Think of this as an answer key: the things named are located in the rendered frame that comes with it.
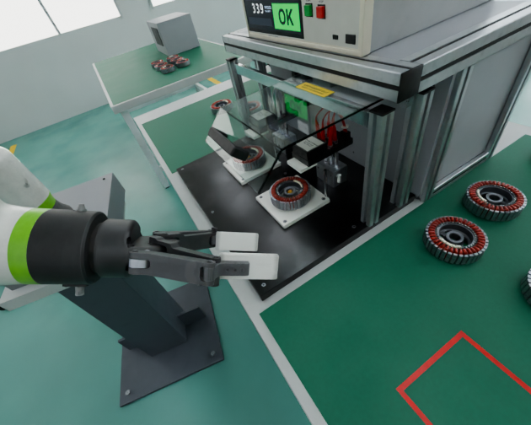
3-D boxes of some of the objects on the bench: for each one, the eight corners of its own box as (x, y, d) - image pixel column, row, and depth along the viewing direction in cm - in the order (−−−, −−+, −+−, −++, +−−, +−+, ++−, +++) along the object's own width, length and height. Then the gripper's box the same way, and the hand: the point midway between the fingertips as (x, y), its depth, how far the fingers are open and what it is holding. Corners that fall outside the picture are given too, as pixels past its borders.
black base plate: (262, 301, 58) (260, 296, 57) (178, 174, 102) (175, 169, 100) (414, 201, 70) (415, 194, 69) (281, 125, 114) (280, 120, 112)
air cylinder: (333, 188, 76) (333, 172, 73) (316, 176, 81) (315, 161, 78) (346, 180, 78) (347, 164, 74) (329, 169, 83) (329, 153, 79)
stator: (505, 188, 67) (512, 176, 65) (531, 221, 59) (539, 209, 57) (454, 191, 69) (458, 180, 67) (473, 223, 62) (479, 212, 59)
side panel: (423, 202, 69) (463, 69, 47) (413, 196, 71) (447, 67, 49) (491, 157, 76) (554, 22, 54) (480, 153, 78) (536, 21, 56)
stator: (285, 218, 70) (283, 207, 67) (264, 196, 77) (261, 187, 75) (319, 198, 73) (319, 188, 70) (295, 180, 80) (294, 169, 78)
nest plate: (284, 228, 69) (283, 226, 68) (256, 200, 79) (254, 196, 78) (329, 201, 73) (329, 198, 72) (297, 177, 83) (297, 174, 82)
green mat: (172, 174, 103) (171, 173, 102) (141, 124, 144) (141, 124, 144) (357, 86, 126) (357, 85, 126) (285, 65, 168) (285, 65, 168)
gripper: (129, 251, 47) (250, 255, 51) (44, 325, 23) (287, 320, 27) (131, 208, 46) (254, 216, 51) (44, 238, 22) (294, 247, 26)
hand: (258, 252), depth 39 cm, fingers open, 13 cm apart
